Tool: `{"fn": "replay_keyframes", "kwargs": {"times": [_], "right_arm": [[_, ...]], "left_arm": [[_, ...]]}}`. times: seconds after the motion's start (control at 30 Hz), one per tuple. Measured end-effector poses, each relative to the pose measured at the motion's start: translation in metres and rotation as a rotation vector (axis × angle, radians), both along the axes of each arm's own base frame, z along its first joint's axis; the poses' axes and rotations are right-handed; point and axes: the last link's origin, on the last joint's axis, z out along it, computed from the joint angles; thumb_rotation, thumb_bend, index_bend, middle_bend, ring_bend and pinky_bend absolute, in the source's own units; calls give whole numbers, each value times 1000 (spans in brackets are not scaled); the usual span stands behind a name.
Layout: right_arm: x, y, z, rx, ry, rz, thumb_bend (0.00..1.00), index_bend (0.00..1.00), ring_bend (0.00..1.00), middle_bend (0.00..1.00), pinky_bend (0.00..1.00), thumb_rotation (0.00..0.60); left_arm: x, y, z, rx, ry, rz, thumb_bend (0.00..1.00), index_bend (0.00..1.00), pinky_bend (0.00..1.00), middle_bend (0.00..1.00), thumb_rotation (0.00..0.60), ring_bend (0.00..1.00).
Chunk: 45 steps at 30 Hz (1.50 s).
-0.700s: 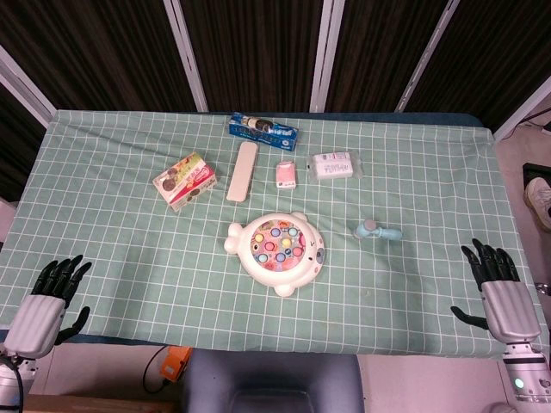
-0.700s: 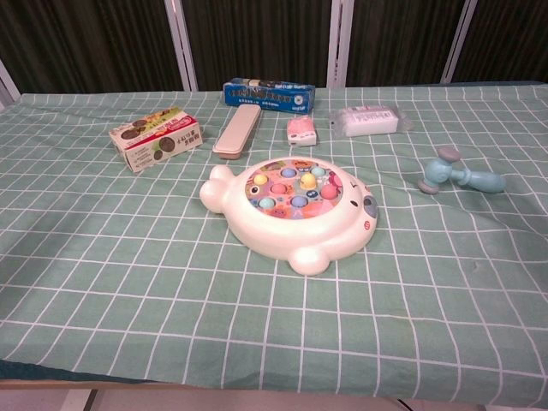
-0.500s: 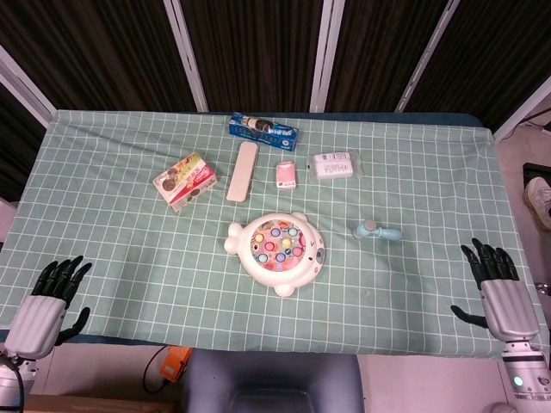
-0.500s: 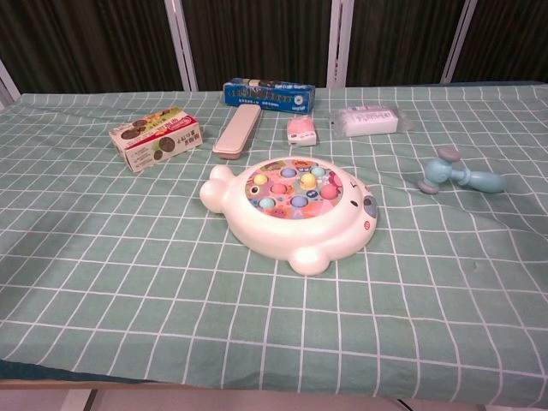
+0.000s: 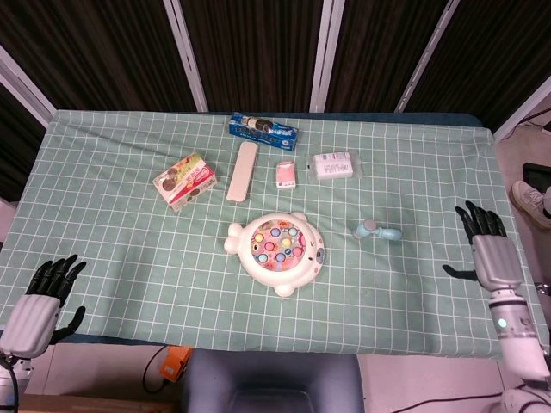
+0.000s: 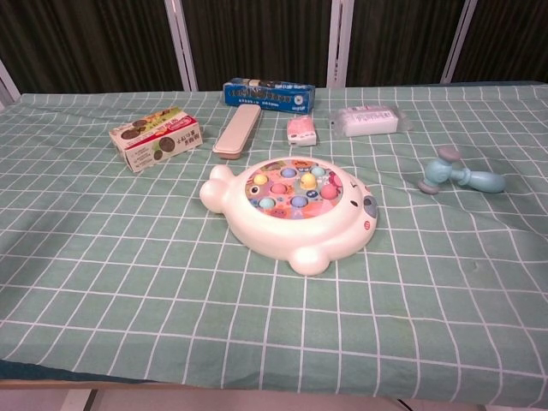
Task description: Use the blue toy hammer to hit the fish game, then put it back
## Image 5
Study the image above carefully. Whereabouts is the orange device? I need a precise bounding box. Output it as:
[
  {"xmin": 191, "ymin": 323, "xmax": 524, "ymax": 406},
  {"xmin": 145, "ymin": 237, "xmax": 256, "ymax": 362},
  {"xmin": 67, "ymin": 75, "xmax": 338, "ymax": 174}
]
[{"xmin": 158, "ymin": 346, "xmax": 193, "ymax": 383}]

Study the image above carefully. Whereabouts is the grey-blue chair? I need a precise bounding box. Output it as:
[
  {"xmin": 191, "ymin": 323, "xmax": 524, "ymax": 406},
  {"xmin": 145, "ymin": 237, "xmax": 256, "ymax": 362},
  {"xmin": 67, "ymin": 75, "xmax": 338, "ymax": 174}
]
[{"xmin": 178, "ymin": 348, "xmax": 365, "ymax": 413}]

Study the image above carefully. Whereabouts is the cookie box with pink label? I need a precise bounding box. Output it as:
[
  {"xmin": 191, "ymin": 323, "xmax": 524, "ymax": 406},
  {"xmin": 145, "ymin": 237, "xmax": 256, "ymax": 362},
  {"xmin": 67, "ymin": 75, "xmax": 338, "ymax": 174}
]
[{"xmin": 152, "ymin": 151, "xmax": 218, "ymax": 213}]

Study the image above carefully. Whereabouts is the grey sneaker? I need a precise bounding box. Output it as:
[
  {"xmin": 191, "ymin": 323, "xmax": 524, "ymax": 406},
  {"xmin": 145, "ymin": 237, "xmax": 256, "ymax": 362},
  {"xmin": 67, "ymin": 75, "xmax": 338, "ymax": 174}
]
[{"xmin": 510, "ymin": 180, "xmax": 551, "ymax": 231}]

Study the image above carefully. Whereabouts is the white partition frame post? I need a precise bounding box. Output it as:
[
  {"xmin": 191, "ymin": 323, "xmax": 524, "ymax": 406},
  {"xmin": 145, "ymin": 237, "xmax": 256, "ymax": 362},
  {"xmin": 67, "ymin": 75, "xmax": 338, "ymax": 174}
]
[
  {"xmin": 394, "ymin": 0, "xmax": 461, "ymax": 114},
  {"xmin": 0, "ymin": 45, "xmax": 58, "ymax": 129},
  {"xmin": 492, "ymin": 72, "xmax": 551, "ymax": 143},
  {"xmin": 309, "ymin": 0, "xmax": 345, "ymax": 114},
  {"xmin": 163, "ymin": 0, "xmax": 210, "ymax": 113}
]

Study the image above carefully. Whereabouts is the white whale whack-a-mole toy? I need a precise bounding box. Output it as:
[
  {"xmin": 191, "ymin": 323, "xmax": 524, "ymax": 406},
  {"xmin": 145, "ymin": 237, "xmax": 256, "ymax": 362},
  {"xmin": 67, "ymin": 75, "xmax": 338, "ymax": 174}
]
[{"xmin": 224, "ymin": 211, "xmax": 327, "ymax": 299}]

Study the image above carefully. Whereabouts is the black cable at orange device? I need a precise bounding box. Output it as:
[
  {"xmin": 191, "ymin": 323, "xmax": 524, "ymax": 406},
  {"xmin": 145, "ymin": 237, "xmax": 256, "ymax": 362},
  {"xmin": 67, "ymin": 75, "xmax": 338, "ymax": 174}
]
[{"xmin": 142, "ymin": 346, "xmax": 174, "ymax": 395}]

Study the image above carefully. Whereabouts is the black grey left robot hand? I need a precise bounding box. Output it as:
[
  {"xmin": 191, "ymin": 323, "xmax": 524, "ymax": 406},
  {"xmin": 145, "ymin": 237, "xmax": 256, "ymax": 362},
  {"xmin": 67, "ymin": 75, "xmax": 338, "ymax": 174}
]
[{"xmin": 0, "ymin": 254, "xmax": 87, "ymax": 359}]

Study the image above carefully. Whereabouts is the black floor object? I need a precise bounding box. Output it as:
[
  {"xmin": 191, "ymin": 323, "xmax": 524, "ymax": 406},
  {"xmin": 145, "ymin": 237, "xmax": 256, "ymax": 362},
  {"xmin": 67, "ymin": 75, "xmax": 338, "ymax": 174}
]
[{"xmin": 522, "ymin": 162, "xmax": 551, "ymax": 190}]

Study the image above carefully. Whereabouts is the light blue toy mallet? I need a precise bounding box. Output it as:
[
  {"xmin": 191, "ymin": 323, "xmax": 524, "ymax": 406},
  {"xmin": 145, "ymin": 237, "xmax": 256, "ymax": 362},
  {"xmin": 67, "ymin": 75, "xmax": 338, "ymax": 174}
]
[{"xmin": 352, "ymin": 219, "xmax": 404, "ymax": 243}]

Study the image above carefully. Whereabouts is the small pink white box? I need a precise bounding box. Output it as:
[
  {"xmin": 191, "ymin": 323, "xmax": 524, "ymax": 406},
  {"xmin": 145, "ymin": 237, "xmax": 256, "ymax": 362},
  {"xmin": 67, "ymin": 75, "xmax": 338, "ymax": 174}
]
[{"xmin": 275, "ymin": 159, "xmax": 298, "ymax": 190}]

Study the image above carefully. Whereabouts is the green checkered tablecloth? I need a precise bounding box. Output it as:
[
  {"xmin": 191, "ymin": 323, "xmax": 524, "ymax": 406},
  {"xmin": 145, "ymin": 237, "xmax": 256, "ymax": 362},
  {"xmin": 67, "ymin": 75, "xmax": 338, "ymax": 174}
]
[{"xmin": 0, "ymin": 109, "xmax": 546, "ymax": 361}]

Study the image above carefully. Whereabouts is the blue cookie package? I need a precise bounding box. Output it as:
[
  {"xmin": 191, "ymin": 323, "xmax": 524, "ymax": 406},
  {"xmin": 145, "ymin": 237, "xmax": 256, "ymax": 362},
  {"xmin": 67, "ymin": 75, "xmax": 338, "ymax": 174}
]
[{"xmin": 227, "ymin": 113, "xmax": 299, "ymax": 152}]

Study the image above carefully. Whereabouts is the beige long cutlery case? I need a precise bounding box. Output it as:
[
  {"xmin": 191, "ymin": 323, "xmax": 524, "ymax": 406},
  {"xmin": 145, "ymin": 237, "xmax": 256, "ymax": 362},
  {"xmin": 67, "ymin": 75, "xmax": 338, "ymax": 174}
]
[{"xmin": 226, "ymin": 140, "xmax": 259, "ymax": 204}]

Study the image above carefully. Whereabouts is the white plastic-wrapped pack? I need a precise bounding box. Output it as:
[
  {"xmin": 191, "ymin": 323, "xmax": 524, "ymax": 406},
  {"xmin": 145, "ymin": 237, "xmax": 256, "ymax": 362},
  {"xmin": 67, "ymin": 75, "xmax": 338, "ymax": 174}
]
[{"xmin": 306, "ymin": 150, "xmax": 362, "ymax": 182}]

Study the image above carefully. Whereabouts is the black grey right robot hand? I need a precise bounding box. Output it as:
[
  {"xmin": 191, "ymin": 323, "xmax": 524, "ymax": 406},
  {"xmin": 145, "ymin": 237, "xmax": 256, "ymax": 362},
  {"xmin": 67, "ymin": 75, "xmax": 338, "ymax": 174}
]
[{"xmin": 443, "ymin": 200, "xmax": 525, "ymax": 293}]

